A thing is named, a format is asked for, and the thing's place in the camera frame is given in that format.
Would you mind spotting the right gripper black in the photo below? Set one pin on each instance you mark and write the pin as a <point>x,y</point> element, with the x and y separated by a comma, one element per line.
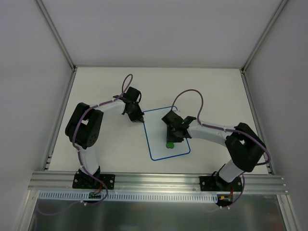
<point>174,134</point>

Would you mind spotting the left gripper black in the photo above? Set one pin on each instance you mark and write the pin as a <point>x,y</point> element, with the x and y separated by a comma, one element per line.
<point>135,114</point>

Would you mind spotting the green whiteboard eraser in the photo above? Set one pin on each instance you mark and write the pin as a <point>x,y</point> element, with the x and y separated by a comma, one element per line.
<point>170,145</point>

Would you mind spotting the blue framed whiteboard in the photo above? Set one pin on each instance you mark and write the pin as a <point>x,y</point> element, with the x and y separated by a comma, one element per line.
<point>156,136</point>

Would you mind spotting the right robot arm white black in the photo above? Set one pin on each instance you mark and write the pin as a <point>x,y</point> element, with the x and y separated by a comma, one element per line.
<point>244,146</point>

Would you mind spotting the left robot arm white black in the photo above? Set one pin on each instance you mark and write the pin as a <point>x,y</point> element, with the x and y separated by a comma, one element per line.
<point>83,130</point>

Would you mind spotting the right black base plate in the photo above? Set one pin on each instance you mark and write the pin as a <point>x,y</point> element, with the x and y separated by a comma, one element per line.
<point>208,183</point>

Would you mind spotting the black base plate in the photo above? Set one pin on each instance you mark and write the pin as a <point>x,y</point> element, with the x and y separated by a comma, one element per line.
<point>208,183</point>
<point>84,181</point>

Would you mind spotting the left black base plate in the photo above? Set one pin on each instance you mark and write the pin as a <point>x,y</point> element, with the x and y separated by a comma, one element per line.
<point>84,181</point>

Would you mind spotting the aluminium mounting rail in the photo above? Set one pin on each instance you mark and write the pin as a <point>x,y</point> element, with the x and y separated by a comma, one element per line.
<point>151,182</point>

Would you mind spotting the right aluminium frame post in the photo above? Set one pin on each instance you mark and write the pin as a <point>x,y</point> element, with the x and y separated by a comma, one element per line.
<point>270,24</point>

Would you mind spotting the aluminium frame post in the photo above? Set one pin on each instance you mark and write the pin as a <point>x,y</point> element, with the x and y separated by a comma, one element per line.
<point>270,24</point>
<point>46,16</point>

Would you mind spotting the white slotted cable duct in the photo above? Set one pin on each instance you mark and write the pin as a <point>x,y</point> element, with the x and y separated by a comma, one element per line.
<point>130,197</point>

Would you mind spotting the left aluminium frame post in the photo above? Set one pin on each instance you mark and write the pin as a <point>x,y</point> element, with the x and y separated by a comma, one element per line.
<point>46,16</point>

